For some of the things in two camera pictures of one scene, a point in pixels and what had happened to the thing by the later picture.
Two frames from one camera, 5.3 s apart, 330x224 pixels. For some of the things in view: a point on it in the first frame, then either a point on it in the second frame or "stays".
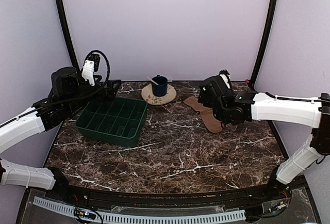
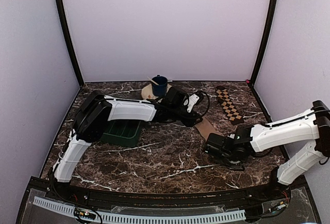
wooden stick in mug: x=157 y=83 stays
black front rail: x=170 y=199 stays
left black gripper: x=110 y=94 to x=191 y=122
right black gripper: x=202 y=99 to x=235 y=165
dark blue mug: x=160 y=90 stays
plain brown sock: x=211 y=120 to x=205 y=128
